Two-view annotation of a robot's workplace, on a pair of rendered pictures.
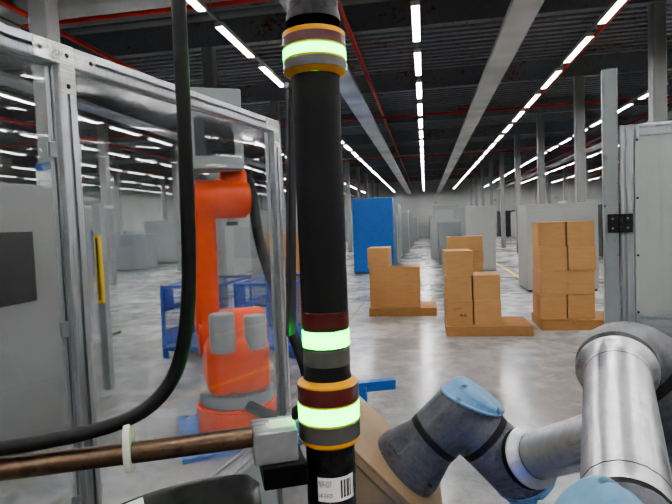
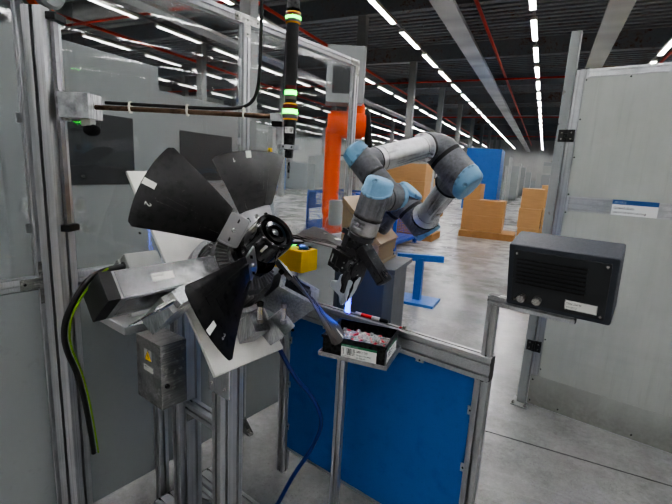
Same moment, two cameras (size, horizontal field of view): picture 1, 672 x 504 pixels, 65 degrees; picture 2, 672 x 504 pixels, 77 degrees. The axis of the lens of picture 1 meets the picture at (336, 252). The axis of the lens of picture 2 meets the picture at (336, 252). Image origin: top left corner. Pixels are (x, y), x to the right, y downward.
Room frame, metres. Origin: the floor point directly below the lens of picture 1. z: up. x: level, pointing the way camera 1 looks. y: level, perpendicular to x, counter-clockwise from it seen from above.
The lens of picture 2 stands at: (-0.81, -0.48, 1.40)
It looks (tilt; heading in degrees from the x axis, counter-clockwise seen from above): 11 degrees down; 16
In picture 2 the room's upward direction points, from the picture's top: 3 degrees clockwise
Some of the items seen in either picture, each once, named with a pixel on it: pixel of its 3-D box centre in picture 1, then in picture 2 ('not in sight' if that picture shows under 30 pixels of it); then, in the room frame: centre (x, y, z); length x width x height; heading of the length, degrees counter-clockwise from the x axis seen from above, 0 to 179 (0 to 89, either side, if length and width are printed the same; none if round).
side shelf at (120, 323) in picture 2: not in sight; (157, 310); (0.47, 0.56, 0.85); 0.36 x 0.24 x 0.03; 158
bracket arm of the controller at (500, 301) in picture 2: not in sight; (530, 307); (0.47, -0.71, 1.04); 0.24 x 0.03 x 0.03; 68
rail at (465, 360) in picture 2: not in sight; (370, 329); (0.67, -0.22, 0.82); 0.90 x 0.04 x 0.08; 68
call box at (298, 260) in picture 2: not in sight; (295, 259); (0.81, 0.15, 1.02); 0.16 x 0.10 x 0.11; 68
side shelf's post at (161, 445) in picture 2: not in sight; (160, 413); (0.47, 0.56, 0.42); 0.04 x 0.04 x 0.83; 68
